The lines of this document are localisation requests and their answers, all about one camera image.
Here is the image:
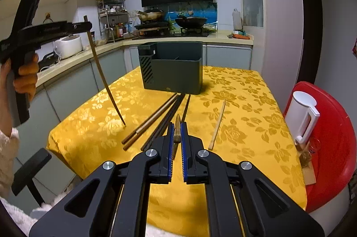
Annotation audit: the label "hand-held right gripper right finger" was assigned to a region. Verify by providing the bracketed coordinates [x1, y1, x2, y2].
[181, 122, 325, 237]

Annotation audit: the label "black stool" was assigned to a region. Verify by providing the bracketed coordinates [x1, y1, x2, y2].
[11, 148, 52, 207]

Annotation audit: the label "grey-green base cabinets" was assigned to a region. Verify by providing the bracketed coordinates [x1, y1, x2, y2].
[17, 44, 253, 173]

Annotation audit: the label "golden wok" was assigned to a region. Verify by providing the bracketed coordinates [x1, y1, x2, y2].
[137, 8, 165, 22]

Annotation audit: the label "black wok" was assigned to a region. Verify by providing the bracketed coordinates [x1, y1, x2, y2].
[175, 15, 208, 29]

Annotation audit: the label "beige kitchen countertop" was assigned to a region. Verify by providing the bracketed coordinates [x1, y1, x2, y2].
[35, 30, 254, 89]

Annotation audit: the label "white rice cooker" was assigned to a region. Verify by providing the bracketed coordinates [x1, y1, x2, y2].
[54, 34, 83, 59]

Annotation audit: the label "white fluffy garment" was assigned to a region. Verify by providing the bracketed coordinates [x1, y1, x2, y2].
[0, 195, 59, 237]

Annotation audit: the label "white plastic bottle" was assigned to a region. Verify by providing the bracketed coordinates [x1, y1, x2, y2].
[232, 8, 243, 31]

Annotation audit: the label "blue backsplash picture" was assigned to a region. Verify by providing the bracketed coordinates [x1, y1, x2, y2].
[164, 2, 218, 26]

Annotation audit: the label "white plastic pitcher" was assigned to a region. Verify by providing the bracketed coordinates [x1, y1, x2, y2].
[284, 90, 321, 144]

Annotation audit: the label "black gas stove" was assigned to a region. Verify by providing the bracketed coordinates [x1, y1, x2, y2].
[132, 21, 210, 38]

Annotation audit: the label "metal spice rack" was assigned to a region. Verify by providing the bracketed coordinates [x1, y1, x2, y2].
[97, 0, 129, 43]

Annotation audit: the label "red plastic chair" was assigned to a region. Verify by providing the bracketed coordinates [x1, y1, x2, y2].
[283, 81, 357, 214]

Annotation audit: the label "yellow floral tablecloth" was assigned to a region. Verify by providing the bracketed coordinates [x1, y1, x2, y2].
[46, 65, 307, 237]

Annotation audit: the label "person's left hand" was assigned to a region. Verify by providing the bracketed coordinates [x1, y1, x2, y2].
[0, 54, 39, 128]

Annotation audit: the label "clear glass cup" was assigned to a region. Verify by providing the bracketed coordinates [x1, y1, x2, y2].
[296, 139, 322, 166]

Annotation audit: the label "dark green utensil holder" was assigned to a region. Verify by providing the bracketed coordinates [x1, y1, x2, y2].
[137, 42, 203, 95]

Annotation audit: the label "person's left forearm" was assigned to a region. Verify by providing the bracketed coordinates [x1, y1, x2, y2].
[0, 127, 21, 198]

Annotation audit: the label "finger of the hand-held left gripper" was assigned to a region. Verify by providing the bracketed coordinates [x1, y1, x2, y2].
[67, 21, 93, 32]

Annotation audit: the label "black countertop appliance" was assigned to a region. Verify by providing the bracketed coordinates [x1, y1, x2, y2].
[37, 51, 60, 70]

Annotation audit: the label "light bamboo chopstick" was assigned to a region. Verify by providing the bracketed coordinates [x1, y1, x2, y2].
[171, 113, 182, 161]
[208, 99, 226, 150]

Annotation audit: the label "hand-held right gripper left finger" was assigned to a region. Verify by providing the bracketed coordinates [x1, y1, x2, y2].
[29, 122, 173, 237]

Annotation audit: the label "colourful dish rag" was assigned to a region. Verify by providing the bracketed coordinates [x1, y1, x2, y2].
[227, 30, 250, 40]

